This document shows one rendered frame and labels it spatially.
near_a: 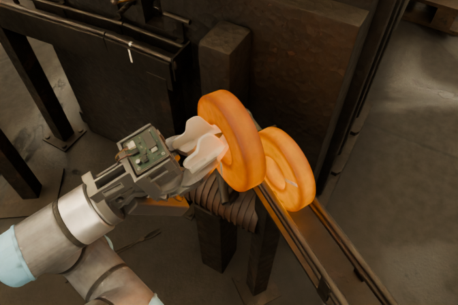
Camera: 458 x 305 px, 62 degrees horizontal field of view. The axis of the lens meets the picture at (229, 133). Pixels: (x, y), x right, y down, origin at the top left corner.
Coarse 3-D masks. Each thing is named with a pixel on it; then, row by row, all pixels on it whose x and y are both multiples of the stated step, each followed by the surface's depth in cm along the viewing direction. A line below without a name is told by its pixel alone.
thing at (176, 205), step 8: (136, 200) 53; (144, 200) 54; (152, 200) 55; (160, 200) 57; (176, 200) 60; (184, 200) 61; (128, 208) 53; (136, 208) 53; (144, 208) 54; (152, 208) 55; (160, 208) 56; (168, 208) 58; (176, 208) 59; (184, 208) 60
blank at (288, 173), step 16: (272, 128) 67; (272, 144) 63; (288, 144) 62; (272, 160) 71; (288, 160) 61; (304, 160) 62; (272, 176) 71; (288, 176) 63; (304, 176) 61; (288, 192) 66; (304, 192) 62; (288, 208) 69
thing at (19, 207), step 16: (0, 128) 120; (0, 144) 120; (0, 160) 124; (16, 160) 129; (16, 176) 131; (32, 176) 140; (48, 176) 150; (16, 192) 139; (32, 192) 140; (48, 192) 145; (16, 208) 141; (32, 208) 141
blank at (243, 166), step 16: (208, 96) 54; (224, 96) 53; (208, 112) 56; (224, 112) 51; (240, 112) 51; (224, 128) 52; (240, 128) 50; (240, 144) 50; (256, 144) 51; (224, 160) 59; (240, 160) 52; (256, 160) 51; (224, 176) 61; (240, 176) 54; (256, 176) 53
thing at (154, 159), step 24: (120, 144) 51; (144, 144) 50; (120, 168) 49; (144, 168) 48; (168, 168) 49; (96, 192) 48; (120, 192) 50; (144, 192) 53; (168, 192) 53; (120, 216) 52
